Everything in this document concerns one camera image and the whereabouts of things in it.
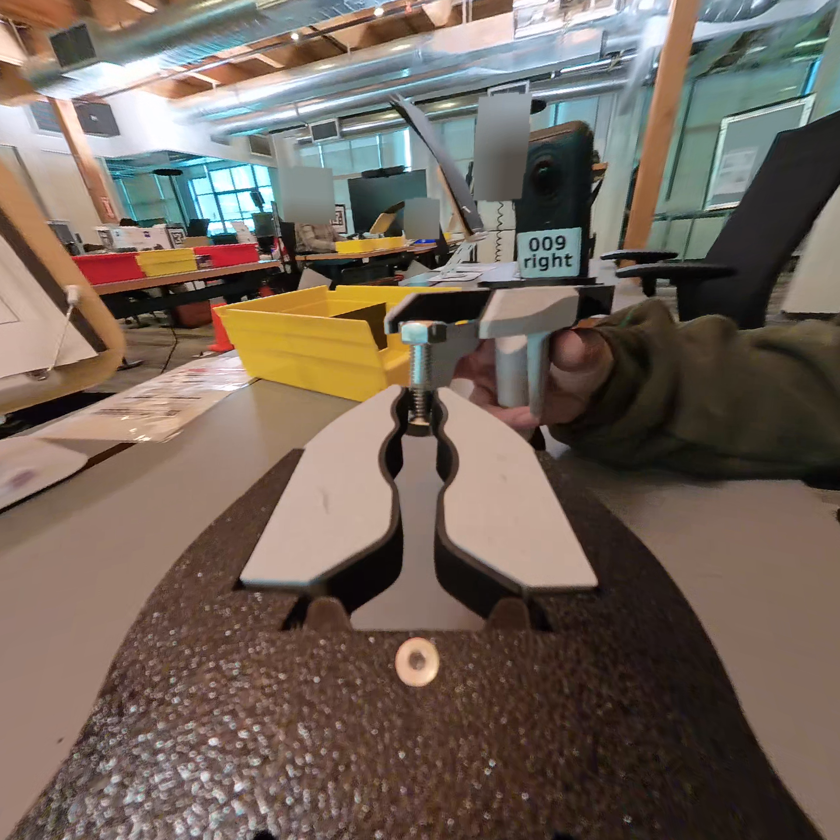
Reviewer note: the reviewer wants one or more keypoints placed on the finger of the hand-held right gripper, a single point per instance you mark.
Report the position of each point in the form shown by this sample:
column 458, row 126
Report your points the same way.
column 525, row 315
column 453, row 308

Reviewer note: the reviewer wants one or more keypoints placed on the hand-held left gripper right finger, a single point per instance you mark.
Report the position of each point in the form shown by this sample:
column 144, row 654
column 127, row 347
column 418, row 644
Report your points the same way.
column 512, row 512

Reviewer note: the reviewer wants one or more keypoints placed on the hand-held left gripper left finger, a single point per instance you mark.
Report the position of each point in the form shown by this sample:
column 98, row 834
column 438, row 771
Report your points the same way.
column 315, row 505

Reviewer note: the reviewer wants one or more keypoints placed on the silver hex bolt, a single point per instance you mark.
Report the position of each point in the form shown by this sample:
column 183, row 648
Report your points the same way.
column 420, row 371

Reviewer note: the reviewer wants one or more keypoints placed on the silver hex nut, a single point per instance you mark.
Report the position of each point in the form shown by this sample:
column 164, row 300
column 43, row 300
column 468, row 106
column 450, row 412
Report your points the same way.
column 420, row 430

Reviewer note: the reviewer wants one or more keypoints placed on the person's right forearm green sleeve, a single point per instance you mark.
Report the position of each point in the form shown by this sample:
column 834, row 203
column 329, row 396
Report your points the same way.
column 709, row 394

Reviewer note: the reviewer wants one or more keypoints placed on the grey desk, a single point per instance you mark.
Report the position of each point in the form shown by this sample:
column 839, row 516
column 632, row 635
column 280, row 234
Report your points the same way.
column 164, row 505

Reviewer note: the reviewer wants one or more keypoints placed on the person's right hand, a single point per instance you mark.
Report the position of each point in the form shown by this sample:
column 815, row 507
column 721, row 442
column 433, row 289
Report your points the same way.
column 577, row 358

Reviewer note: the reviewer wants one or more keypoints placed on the white panel stand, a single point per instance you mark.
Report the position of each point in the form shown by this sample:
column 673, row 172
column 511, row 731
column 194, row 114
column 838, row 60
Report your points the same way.
column 463, row 256

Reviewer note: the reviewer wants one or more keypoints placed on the shallow yellow plastic bin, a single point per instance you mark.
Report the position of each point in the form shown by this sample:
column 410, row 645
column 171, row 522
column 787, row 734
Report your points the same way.
column 371, row 245

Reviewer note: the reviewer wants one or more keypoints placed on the black tilted panel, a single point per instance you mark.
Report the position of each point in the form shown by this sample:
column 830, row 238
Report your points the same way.
column 446, row 170

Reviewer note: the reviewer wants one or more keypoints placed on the wooden pillar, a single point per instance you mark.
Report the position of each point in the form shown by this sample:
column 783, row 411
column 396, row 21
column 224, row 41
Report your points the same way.
column 663, row 131

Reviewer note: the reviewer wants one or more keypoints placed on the black monitor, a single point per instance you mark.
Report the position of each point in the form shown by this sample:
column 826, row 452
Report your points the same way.
column 384, row 197

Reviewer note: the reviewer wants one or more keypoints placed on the fiducial tag sign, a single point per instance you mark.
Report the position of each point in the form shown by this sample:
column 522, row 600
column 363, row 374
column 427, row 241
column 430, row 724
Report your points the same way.
column 340, row 216

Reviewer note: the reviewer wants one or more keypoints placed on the large yellow plastic bin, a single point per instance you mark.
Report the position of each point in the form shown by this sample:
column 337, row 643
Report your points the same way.
column 295, row 351

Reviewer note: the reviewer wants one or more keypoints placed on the laminated printed sheet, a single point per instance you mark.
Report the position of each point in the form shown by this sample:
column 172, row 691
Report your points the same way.
column 164, row 394

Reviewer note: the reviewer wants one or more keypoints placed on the orange traffic cone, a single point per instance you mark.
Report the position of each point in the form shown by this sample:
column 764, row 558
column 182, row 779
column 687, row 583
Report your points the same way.
column 222, row 334

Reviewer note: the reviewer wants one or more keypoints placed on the black office chair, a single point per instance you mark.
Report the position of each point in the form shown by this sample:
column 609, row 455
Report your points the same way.
column 768, row 229

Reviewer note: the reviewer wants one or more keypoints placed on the red plastic bin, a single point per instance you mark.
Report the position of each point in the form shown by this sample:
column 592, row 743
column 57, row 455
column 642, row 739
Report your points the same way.
column 229, row 254
column 108, row 269

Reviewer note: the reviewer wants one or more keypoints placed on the wooden table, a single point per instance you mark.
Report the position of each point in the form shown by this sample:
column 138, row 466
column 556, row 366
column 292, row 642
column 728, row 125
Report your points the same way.
column 190, row 277

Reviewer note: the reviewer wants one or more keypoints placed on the white flat stand base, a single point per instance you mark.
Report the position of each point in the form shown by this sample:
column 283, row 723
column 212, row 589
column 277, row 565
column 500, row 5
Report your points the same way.
column 33, row 469

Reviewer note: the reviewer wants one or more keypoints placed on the small yellow plastic bin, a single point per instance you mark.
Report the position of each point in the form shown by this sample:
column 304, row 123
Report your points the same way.
column 167, row 261

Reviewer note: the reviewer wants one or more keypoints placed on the white cardboard boxes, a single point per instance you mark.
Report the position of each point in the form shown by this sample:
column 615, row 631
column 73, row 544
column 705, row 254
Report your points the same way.
column 131, row 237

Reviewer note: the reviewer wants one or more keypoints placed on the wooden-framed white board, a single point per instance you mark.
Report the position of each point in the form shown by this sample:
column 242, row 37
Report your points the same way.
column 39, row 302

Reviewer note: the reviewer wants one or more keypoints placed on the framed wall poster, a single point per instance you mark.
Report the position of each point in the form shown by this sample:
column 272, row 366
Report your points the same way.
column 754, row 157

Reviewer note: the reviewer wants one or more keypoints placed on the silver ceiling air duct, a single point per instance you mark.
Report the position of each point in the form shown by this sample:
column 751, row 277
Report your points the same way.
column 394, row 65

